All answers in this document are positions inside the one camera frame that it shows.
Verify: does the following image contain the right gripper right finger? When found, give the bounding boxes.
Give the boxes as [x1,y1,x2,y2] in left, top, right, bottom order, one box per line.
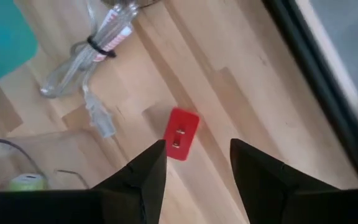
[230,138,339,224]

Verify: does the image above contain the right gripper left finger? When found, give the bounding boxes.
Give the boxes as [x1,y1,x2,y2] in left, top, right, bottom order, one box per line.
[92,139,168,224]

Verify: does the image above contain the red wall charger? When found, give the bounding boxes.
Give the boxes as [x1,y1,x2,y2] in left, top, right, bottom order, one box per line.
[162,107,201,162]

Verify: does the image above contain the green wall charger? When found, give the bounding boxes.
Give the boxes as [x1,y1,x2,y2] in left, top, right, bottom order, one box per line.
[7,173,48,191]

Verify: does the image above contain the green translucent plastic bin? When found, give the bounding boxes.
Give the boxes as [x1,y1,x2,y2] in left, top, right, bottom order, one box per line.
[0,0,39,93]

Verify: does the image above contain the black aluminium table frame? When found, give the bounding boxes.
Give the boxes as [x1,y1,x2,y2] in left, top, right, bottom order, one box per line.
[261,0,358,190]

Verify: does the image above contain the bundled clear lamp cord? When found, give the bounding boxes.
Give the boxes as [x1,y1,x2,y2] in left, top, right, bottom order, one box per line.
[39,0,139,139]

